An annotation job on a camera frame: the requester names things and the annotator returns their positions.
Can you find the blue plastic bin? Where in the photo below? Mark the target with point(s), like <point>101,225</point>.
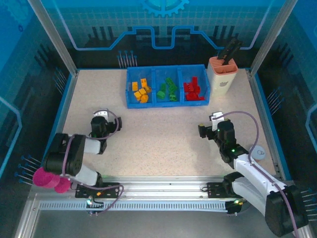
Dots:
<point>204,79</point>
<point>157,74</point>
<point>130,99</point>

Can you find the grey round disc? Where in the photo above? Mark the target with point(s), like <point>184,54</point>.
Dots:
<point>259,152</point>

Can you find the large red lego brick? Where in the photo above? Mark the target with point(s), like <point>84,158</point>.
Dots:
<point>189,87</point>

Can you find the aluminium frame post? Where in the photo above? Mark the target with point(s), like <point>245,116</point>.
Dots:
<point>53,37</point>
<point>272,37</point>

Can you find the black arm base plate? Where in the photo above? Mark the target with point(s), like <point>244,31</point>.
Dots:
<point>109,192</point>
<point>214,189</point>

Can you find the large magenta foam cylinder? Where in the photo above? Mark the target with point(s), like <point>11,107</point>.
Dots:
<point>44,177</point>

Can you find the yellow lego brick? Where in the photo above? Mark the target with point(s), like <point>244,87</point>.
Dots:
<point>137,95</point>
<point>147,89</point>
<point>144,99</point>
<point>135,86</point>
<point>142,92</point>
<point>143,82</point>

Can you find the green lego brick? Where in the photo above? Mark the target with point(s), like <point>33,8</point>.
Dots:
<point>163,87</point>
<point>173,97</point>
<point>173,88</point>
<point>169,80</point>
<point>161,95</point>

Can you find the white knife block salmon top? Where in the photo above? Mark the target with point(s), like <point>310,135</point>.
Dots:
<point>220,81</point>

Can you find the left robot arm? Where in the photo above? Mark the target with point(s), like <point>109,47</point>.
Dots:
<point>74,153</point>

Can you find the aluminium mounting rail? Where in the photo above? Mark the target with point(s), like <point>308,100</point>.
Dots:
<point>161,188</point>

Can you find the blue table edging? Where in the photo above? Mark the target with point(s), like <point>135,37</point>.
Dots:
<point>63,106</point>

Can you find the small magenta foam cylinder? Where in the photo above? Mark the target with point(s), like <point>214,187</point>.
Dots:
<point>62,186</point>

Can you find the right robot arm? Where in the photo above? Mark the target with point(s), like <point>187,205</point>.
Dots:
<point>257,173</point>

